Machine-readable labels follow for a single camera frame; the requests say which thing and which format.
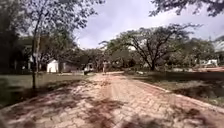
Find person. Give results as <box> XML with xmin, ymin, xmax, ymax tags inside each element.
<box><xmin>102</xmin><ymin>60</ymin><xmax>108</xmax><ymax>75</ymax></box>

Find red brick path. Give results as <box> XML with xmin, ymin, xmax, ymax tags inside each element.
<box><xmin>0</xmin><ymin>71</ymin><xmax>224</xmax><ymax>128</ymax></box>

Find row of trees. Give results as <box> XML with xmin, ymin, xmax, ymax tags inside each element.
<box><xmin>63</xmin><ymin>46</ymin><xmax>141</xmax><ymax>72</ymax></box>

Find thin bare tree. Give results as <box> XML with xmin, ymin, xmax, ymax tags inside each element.
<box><xmin>13</xmin><ymin>0</ymin><xmax>104</xmax><ymax>90</ymax></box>

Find white structure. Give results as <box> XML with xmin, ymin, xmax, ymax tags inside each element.
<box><xmin>205</xmin><ymin>59</ymin><xmax>219</xmax><ymax>68</ymax></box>

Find large spreading tree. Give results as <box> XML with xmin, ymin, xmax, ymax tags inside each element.
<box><xmin>99</xmin><ymin>23</ymin><xmax>201</xmax><ymax>72</ymax></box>

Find grass verge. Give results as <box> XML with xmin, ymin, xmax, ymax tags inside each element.
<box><xmin>123</xmin><ymin>70</ymin><xmax>224</xmax><ymax>108</ymax></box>

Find grass field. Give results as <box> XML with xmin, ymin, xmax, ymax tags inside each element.
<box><xmin>0</xmin><ymin>72</ymin><xmax>96</xmax><ymax>108</ymax></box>

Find overhanging tree branches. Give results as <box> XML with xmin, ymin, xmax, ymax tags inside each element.
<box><xmin>148</xmin><ymin>0</ymin><xmax>224</xmax><ymax>18</ymax></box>

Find white building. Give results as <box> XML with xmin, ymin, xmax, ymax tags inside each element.
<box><xmin>46</xmin><ymin>58</ymin><xmax>79</xmax><ymax>74</ymax></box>

